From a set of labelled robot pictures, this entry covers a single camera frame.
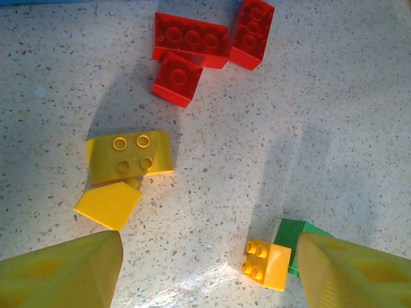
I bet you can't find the yellow sloped lego brick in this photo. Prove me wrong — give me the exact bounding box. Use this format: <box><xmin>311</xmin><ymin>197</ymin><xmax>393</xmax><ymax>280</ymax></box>
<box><xmin>73</xmin><ymin>178</ymin><xmax>143</xmax><ymax>232</ymax></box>

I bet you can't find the small red lego brick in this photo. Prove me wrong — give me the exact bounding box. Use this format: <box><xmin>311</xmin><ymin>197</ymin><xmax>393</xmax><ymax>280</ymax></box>
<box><xmin>151</xmin><ymin>51</ymin><xmax>204</xmax><ymax>109</ymax></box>

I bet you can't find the yellow curved four-stud lego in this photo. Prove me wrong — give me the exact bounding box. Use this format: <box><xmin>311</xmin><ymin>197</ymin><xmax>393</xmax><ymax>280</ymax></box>
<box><xmin>85</xmin><ymin>129</ymin><xmax>176</xmax><ymax>187</ymax></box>

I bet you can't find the long red lego brick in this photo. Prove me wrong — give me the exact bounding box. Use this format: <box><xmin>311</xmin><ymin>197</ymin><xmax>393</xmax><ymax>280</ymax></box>
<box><xmin>152</xmin><ymin>12</ymin><xmax>231</xmax><ymax>70</ymax></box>

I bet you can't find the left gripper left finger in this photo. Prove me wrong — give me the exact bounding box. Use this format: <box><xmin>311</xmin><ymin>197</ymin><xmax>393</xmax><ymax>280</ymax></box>
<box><xmin>0</xmin><ymin>230</ymin><xmax>125</xmax><ymax>308</ymax></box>

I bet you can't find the green lego brick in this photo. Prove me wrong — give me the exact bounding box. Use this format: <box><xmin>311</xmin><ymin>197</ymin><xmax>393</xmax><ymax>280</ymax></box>
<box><xmin>274</xmin><ymin>218</ymin><xmax>335</xmax><ymax>278</ymax></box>

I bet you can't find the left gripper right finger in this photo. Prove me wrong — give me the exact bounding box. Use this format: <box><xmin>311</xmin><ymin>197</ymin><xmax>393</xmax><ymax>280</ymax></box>
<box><xmin>296</xmin><ymin>232</ymin><xmax>411</xmax><ymax>308</ymax></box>

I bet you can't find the small yellow lego brick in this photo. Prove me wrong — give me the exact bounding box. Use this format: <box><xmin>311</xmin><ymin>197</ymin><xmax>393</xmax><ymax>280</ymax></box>
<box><xmin>242</xmin><ymin>237</ymin><xmax>293</xmax><ymax>293</ymax></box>

